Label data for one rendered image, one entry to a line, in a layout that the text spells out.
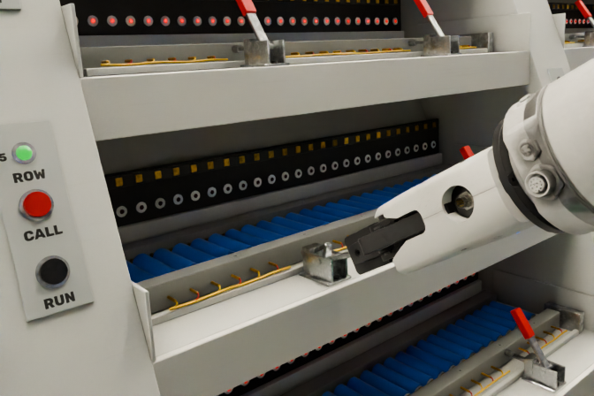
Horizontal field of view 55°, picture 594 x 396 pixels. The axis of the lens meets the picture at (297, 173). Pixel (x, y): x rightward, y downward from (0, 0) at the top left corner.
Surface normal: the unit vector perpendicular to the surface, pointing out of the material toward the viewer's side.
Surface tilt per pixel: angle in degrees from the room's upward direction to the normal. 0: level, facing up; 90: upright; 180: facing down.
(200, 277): 111
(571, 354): 21
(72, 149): 90
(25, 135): 90
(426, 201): 81
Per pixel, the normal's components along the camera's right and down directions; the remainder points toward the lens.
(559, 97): -0.81, -0.48
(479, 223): -0.56, 0.33
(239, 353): 0.64, 0.12
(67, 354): 0.58, -0.24
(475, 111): -0.77, 0.17
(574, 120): -0.85, -0.15
